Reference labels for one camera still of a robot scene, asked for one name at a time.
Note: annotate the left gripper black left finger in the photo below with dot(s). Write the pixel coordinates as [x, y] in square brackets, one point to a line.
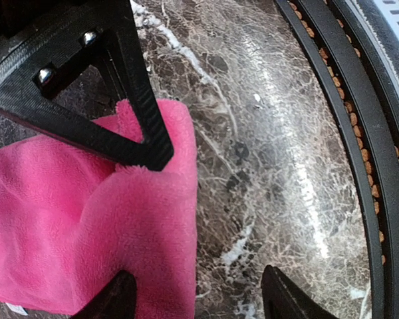
[117, 300]

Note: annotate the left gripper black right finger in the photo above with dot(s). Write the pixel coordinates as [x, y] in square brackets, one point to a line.
[283, 299]

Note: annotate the pink towel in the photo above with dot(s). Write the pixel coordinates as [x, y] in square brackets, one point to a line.
[69, 221]

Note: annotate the black front rail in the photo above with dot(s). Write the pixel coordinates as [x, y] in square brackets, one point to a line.
[363, 95]

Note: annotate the white slotted cable duct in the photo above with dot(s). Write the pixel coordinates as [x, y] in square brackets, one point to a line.
[381, 20]

